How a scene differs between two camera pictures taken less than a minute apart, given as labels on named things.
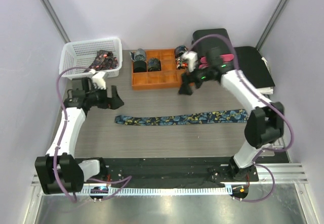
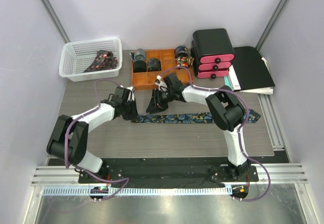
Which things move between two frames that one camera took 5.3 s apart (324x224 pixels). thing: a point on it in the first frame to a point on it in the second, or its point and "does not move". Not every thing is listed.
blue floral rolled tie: [179, 50] does not move
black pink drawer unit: [214, 48] does not move
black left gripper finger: [115, 101] to [129, 112]
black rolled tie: [139, 66] does not move
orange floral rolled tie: [180, 65] does not move
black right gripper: [186, 78] to [156, 105]
